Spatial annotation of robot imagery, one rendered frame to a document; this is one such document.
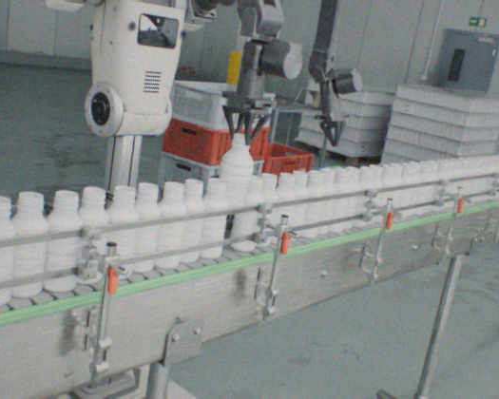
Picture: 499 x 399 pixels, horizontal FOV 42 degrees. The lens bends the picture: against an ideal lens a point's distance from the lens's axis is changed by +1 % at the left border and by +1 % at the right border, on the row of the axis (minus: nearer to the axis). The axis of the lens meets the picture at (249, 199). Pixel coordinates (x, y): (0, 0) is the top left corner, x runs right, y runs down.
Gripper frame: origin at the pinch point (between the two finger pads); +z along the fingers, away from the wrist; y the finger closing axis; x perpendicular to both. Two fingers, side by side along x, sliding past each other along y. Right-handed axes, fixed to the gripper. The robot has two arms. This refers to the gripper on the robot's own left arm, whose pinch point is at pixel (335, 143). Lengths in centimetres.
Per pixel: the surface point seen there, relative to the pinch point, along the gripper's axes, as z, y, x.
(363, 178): 11.2, -14.0, -17.4
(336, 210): 18.7, -26.4, -16.1
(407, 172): 11.0, 9.8, -18.0
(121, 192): 9, -97, -19
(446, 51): -190, 956, 379
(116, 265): 20, -105, -26
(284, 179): 9, -50, -18
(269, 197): 13, -55, -18
